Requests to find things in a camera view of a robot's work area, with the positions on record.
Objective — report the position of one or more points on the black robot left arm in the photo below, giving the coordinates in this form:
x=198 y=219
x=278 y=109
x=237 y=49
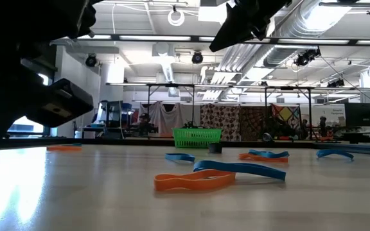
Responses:
x=8 y=48

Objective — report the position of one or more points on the colourful diamond pattern cloth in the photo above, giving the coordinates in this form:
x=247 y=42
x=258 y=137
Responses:
x=286 y=113

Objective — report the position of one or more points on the brown dotted cloth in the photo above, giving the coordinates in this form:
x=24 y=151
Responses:
x=220 y=117

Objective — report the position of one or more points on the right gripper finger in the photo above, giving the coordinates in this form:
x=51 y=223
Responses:
x=233 y=29

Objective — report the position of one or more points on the black metal stand frame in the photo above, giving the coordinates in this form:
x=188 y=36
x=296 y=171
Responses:
x=287 y=87

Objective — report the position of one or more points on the black ceiling device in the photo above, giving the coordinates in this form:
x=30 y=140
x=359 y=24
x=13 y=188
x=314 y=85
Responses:
x=336 y=83

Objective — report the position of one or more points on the black ceiling spotlight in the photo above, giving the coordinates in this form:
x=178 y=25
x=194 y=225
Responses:
x=91 y=61
x=305 y=58
x=197 y=58

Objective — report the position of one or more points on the blue rubber band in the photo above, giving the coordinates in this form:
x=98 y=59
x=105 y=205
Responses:
x=181 y=157
x=236 y=167
x=268 y=153
x=72 y=144
x=332 y=152

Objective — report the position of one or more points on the white hanging sheet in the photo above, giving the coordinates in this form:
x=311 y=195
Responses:
x=169 y=120

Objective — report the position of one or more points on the orange rubber band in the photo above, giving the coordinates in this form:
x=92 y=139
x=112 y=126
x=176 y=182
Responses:
x=63 y=148
x=255 y=158
x=188 y=184

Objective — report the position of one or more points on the small black monitor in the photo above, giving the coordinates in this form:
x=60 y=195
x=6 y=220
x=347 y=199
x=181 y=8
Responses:
x=112 y=110

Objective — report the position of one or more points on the black computer monitor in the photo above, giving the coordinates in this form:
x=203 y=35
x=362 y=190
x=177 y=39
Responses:
x=363 y=114

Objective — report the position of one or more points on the person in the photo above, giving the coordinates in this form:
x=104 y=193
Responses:
x=144 y=122

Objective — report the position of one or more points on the brown web pattern cloth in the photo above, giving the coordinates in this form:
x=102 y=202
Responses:
x=252 y=123

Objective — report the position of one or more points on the long ceiling light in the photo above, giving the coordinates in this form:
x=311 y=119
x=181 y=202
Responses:
x=153 y=38

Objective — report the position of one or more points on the green plastic basket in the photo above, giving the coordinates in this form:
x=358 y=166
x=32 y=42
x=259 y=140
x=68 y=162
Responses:
x=194 y=138

